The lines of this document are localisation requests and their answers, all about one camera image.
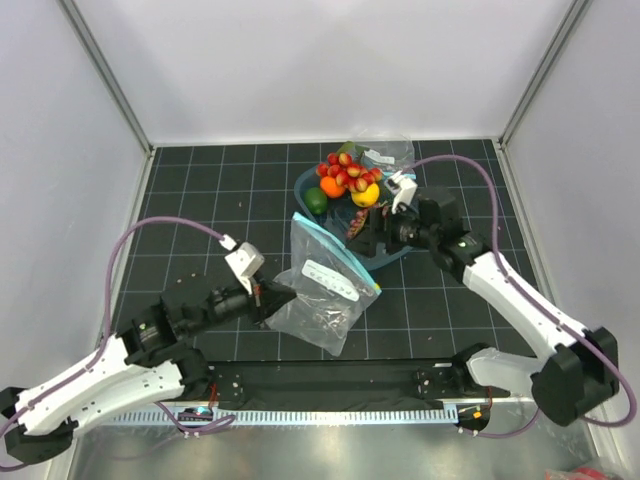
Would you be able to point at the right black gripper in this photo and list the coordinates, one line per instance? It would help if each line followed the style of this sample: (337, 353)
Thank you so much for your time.
(374, 227)

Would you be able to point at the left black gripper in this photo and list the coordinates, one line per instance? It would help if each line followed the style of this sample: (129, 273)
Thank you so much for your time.
(267, 298)

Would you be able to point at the clear zip top bag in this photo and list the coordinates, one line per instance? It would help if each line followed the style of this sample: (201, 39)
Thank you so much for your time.
(333, 289)

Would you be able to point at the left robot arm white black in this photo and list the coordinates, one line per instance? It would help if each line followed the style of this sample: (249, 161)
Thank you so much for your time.
(149, 359)

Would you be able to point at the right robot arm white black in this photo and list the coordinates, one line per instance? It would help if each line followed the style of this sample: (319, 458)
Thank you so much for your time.
(572, 370)

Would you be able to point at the purple grape bunch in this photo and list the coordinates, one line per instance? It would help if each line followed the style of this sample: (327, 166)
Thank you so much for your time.
(365, 215)

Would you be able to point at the yellow lemon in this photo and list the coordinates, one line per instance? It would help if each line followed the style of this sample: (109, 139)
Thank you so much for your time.
(366, 198)

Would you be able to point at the teal plastic tray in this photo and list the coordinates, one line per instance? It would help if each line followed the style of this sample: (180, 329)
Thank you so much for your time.
(336, 220)

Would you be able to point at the orange fruit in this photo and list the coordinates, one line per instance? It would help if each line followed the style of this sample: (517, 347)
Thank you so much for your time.
(330, 187)

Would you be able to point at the green lime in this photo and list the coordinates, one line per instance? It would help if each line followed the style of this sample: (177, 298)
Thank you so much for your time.
(316, 201)

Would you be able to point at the red cherry fruit cluster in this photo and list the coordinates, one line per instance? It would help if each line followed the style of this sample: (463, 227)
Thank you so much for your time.
(349, 171)

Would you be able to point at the green leaf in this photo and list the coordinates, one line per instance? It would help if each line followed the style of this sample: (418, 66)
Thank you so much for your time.
(351, 148)

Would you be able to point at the black grid mat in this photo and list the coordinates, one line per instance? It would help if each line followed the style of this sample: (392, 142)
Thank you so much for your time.
(246, 191)

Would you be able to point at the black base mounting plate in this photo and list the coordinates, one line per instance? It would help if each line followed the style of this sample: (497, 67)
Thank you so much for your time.
(337, 385)

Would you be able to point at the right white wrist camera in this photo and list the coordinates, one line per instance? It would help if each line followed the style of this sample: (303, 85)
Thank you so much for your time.
(400, 190)

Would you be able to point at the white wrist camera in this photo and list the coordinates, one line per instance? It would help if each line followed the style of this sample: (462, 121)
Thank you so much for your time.
(244, 261)
(400, 190)

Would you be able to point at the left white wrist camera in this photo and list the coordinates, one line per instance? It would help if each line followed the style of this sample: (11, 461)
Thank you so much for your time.
(244, 261)

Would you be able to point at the slotted white cable duct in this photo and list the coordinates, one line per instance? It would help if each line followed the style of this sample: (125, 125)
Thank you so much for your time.
(194, 415)

